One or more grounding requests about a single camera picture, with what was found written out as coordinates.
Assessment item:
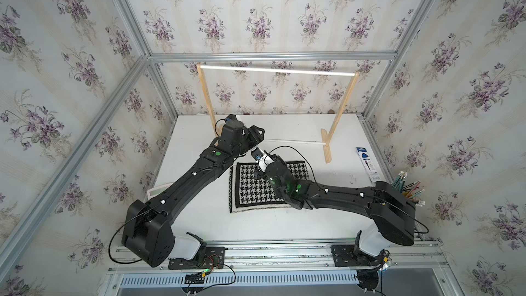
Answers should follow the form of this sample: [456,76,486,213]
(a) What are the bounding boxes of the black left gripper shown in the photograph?
[232,126,268,160]

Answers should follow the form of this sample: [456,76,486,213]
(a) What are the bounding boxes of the black white houndstooth scarf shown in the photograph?
[228,163,290,214]

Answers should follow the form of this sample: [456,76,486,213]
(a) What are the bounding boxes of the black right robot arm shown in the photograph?
[251,149,416,257]

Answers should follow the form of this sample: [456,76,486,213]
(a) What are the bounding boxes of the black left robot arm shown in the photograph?
[121,115,265,267]

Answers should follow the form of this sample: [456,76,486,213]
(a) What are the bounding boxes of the wooden clothes rack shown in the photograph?
[196,61,360,163]

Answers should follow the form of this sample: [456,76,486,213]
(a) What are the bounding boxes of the white blue flat box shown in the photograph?
[356,147,382,184]

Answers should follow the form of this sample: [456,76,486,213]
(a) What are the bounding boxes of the white green flat device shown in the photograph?
[147,183,172,200]

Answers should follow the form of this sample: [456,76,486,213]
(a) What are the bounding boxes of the yellow pencil cup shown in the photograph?
[391,171,425,207]

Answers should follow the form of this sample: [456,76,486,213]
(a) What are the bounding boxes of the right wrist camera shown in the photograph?
[251,147,267,162]

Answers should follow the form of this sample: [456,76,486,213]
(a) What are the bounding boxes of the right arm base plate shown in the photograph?
[331,245,390,267]

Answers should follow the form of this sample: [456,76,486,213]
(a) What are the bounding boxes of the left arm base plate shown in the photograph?
[168,247,227,270]

